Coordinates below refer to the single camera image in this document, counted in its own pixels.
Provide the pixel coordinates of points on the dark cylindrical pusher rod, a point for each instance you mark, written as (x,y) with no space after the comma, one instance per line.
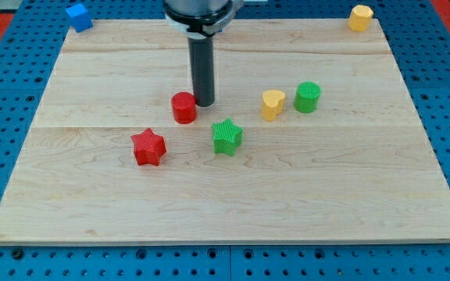
(202,70)

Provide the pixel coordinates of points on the blue cube block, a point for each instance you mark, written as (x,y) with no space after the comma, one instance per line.
(79,17)

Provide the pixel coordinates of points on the wooden board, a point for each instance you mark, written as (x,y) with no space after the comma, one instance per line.
(358,170)

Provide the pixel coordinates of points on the red cylinder block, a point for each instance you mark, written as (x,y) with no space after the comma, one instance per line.
(184,107)

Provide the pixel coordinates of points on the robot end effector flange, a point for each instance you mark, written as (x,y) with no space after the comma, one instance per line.
(199,19)

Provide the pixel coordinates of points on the yellow heart block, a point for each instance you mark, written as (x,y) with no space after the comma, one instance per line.
(272,104)

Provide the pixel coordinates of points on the yellow hexagon block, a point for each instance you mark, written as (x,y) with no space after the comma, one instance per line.
(360,18)

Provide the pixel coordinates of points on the green cylinder block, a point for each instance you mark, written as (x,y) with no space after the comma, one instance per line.
(307,97)

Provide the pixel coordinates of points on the red star block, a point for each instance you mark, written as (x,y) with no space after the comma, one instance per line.
(148,147)

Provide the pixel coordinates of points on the green star block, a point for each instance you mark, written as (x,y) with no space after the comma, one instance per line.
(226,137)

